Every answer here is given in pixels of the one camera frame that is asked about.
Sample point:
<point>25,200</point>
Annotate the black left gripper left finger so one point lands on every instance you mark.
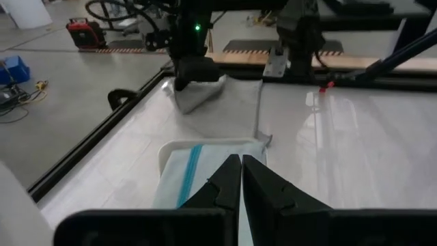
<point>218,194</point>

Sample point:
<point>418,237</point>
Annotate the grey microfiber towel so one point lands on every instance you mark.
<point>232,109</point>

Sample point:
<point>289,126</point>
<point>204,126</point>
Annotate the blue plastic crate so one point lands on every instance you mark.
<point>13,70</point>

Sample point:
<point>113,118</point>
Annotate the silver metal bracket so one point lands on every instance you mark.
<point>276,63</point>

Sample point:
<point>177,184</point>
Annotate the red black equipment case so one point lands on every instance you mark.
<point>85,34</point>

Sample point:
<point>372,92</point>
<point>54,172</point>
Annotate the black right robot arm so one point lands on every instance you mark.
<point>298,34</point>

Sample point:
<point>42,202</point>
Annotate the black stand base beam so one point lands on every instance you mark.
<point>399,56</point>

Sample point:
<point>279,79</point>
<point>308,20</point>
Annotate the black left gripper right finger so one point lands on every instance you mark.
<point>273,212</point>

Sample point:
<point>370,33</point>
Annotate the thin teal microfiber towel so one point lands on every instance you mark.
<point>177,171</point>

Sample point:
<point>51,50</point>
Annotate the black aluminium rig frame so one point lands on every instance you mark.
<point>102,126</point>

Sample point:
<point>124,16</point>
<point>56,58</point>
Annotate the small red clip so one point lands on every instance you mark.
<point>326,86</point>

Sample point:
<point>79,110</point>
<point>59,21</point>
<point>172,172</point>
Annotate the hazard striped floor mat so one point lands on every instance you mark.
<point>119,46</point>
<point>283,46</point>

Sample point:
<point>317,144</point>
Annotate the dark grey side cart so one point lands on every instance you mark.
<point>358,10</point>

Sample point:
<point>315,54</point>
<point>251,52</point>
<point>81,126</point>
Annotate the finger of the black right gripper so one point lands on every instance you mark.
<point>196,70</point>

